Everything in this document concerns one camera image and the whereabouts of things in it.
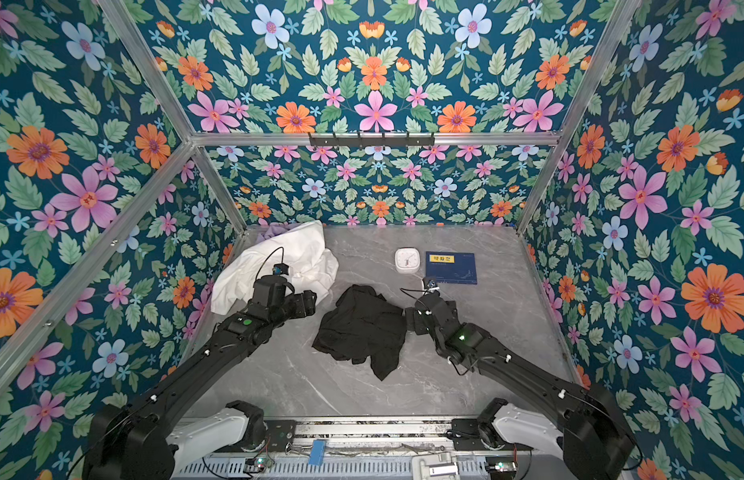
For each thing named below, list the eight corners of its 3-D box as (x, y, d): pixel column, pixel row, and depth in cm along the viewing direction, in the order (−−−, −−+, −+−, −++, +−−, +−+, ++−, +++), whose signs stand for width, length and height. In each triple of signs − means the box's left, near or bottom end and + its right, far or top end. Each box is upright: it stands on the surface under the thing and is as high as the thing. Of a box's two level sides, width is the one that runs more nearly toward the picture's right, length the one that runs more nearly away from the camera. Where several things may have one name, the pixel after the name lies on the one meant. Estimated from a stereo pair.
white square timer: (394, 273, 107) (394, 267, 105) (394, 253, 114) (394, 247, 111) (420, 273, 107) (421, 267, 105) (419, 253, 114) (419, 247, 111)
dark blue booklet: (427, 284, 105) (427, 281, 104) (424, 255, 114) (425, 251, 112) (478, 284, 105) (479, 281, 104) (472, 255, 114) (473, 251, 112)
